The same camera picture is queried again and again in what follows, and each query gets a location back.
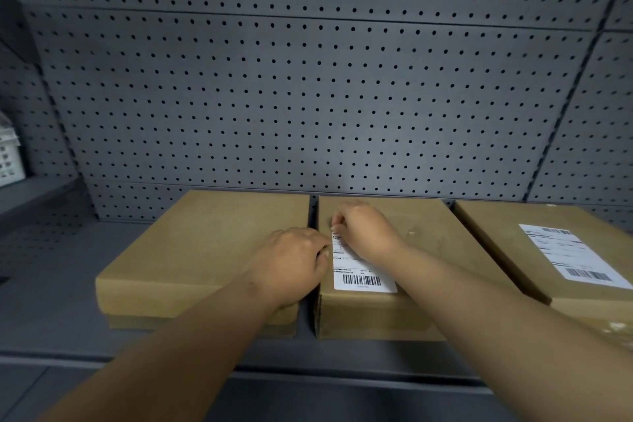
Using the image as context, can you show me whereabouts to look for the person's left hand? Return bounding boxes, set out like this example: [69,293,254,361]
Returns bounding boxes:
[247,227,331,311]

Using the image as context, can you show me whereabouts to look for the person's right forearm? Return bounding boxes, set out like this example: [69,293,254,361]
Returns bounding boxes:
[380,243,633,422]

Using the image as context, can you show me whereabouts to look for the white barcode label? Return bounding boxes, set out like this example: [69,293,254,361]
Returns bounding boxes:
[518,224,629,284]
[330,231,398,294]

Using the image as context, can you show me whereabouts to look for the grey metal shelf board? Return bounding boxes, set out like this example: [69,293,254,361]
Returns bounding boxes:
[0,367,495,422]
[0,174,95,239]
[0,0,40,67]
[0,218,495,396]

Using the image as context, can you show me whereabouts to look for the white plastic lattice basket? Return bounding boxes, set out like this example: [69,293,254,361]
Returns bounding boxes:
[0,112,26,189]

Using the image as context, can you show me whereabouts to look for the brown cardboard box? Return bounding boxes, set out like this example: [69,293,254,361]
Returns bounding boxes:
[454,200,633,351]
[314,195,523,341]
[95,189,311,338]

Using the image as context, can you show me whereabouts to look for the grey pegboard back panel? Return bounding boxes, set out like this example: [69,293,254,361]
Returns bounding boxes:
[0,0,633,232]

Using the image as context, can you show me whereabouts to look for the person's left forearm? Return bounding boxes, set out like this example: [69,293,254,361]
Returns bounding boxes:
[39,280,280,422]

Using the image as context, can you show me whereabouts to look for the person's right hand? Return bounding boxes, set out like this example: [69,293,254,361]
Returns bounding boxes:
[330,204,409,264]

